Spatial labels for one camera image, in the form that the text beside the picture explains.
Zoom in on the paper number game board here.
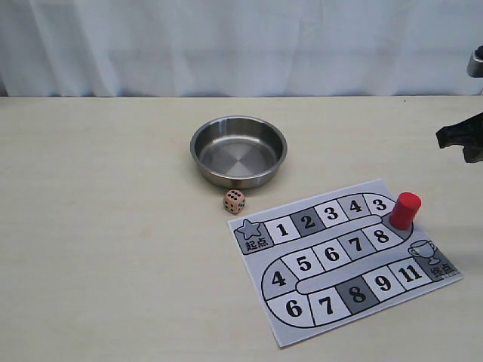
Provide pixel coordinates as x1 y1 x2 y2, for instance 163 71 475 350
228 179 463 347

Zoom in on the wooden die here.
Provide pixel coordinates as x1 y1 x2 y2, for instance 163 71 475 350
223 189 245 214

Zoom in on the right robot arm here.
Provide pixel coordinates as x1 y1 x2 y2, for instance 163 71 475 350
435 46 482 164

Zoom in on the round stainless steel bowl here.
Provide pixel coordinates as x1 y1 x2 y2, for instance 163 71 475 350
189 115 288 189

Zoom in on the red cylinder game piece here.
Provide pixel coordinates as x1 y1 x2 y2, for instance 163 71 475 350
389 192 422 230

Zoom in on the white curtain backdrop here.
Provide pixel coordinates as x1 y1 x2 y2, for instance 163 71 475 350
1 1 482 97

